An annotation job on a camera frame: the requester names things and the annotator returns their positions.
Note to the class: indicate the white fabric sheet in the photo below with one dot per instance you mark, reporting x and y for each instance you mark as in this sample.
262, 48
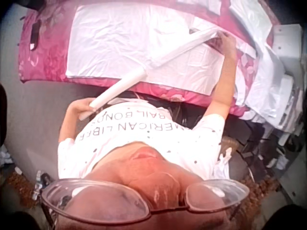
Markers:
112, 40

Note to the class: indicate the white fabric strip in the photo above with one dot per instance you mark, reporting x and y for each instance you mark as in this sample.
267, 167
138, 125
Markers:
182, 49

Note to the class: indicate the white paper roll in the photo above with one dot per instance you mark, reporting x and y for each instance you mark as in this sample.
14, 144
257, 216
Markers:
115, 92

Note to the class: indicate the person's left hand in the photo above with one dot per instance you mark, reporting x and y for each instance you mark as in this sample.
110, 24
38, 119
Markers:
78, 107

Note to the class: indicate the person's right hand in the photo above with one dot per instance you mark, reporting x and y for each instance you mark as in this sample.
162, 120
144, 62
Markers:
226, 44

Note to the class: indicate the white table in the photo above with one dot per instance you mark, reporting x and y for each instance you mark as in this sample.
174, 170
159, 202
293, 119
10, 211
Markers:
289, 48

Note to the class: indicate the heap of white plastic bags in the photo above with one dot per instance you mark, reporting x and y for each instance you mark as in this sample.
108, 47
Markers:
260, 72

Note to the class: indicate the black phone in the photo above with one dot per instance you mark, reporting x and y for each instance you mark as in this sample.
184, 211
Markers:
35, 34

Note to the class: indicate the heap of dark clutter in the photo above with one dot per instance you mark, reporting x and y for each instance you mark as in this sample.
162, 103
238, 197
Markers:
271, 141

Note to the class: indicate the pink floral blanket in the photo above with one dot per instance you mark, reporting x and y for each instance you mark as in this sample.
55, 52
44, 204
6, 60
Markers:
48, 55

